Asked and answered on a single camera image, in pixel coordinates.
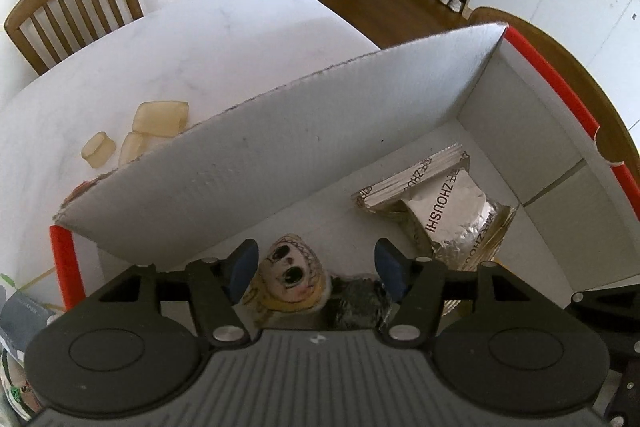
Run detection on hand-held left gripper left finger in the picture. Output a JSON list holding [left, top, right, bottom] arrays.
[[85, 238, 261, 348]]

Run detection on white cardboard box red edges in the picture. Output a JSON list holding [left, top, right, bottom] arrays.
[[49, 22, 626, 338]]

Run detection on yellow doll face packet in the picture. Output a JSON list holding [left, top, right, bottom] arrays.
[[242, 233, 333, 333]]

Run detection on large translucent yellow block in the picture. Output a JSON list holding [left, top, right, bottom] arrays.
[[132, 101, 190, 138]]

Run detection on round translucent yellow block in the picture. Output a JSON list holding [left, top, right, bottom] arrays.
[[81, 132, 117, 168]]

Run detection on dark crinkled packet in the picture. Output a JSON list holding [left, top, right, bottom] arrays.
[[327, 274, 396, 332]]

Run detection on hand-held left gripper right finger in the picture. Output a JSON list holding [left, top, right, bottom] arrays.
[[375, 237, 553, 348]]

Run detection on silver foil packet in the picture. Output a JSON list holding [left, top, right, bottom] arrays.
[[350, 146, 518, 278]]

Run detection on wooden curved-back dining chair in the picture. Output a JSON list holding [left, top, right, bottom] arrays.
[[467, 6, 640, 220]]

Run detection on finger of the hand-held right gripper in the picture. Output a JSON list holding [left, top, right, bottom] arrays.
[[565, 284, 640, 358], [605, 359, 640, 427]]

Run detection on small translucent yellow block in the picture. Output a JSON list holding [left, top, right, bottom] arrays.
[[119, 132, 151, 166]]

